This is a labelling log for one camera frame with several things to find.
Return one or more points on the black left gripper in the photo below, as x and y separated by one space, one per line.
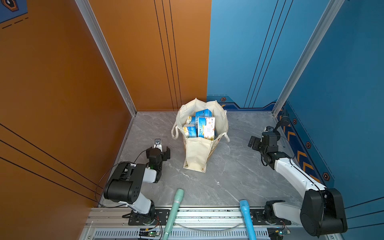
165 155

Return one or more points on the cream floral canvas bag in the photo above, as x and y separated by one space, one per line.
199 150

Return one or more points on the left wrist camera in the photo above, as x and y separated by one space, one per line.
158 144

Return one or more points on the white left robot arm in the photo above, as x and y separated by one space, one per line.
124 186

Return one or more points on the row tissue pack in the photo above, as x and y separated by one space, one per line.
203 113
190 131

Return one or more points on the left circuit board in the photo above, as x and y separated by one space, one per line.
149 234

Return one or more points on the blue handle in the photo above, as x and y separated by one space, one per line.
245 209

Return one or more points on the aluminium front rail frame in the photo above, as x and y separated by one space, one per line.
194 223

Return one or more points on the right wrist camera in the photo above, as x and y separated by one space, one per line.
269 130

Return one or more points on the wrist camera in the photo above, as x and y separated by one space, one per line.
269 130
158 144

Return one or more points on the aluminium corner post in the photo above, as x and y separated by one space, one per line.
319 32
101 42

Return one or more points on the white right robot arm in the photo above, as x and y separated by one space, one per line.
322 211

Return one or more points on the aluminium corner post left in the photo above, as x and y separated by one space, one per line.
101 42

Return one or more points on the right circuit board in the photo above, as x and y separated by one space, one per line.
278 234

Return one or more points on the green handle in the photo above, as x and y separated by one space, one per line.
179 195

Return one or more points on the aluminium corner post right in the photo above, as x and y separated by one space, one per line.
319 32

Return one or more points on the black round-base stand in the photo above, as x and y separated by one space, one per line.
283 122

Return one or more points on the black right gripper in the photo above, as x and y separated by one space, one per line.
257 141

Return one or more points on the circuit board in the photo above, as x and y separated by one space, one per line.
278 234
149 234

